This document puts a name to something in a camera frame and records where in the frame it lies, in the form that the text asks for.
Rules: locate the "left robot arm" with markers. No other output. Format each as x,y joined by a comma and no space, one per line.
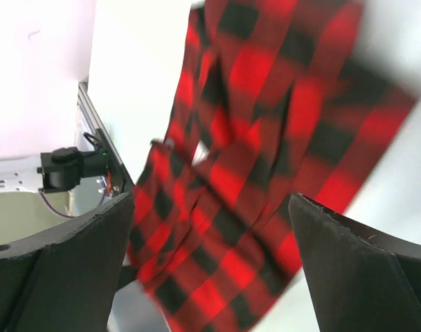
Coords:
63,168

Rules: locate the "red black plaid shirt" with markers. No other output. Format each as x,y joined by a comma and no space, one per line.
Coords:
269,102

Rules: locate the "aluminium frame rail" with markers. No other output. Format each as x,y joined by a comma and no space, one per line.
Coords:
89,112

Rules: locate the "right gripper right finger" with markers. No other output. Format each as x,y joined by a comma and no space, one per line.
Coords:
359,278

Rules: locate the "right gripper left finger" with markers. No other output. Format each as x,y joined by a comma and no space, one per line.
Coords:
64,278

